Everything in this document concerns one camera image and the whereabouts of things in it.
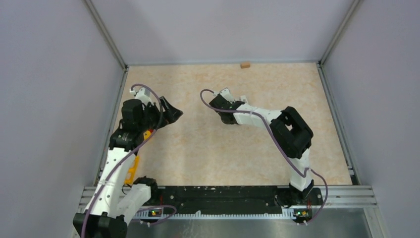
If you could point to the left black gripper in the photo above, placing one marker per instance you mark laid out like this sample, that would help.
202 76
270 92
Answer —
172 114

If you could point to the slim white remote control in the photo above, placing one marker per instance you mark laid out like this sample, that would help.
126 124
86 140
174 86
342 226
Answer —
243 99

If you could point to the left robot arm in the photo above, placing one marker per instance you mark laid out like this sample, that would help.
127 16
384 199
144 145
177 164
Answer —
107 215

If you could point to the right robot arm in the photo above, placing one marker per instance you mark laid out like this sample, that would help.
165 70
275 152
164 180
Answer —
288 130

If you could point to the yellow plastic toy tool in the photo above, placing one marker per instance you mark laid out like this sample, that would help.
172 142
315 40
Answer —
147 134

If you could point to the small wooden block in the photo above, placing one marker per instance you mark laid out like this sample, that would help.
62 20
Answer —
244 65

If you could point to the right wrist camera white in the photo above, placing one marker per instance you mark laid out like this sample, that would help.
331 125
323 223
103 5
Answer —
226 94

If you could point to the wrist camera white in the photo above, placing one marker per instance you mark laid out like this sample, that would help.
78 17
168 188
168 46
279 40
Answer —
226 94
143 94

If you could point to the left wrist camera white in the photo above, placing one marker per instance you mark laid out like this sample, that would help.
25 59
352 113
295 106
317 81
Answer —
143 94

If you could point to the orange plastic frame toy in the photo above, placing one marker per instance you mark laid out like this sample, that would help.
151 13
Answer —
131 171

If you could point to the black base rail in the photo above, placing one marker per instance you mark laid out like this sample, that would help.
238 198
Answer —
233 200

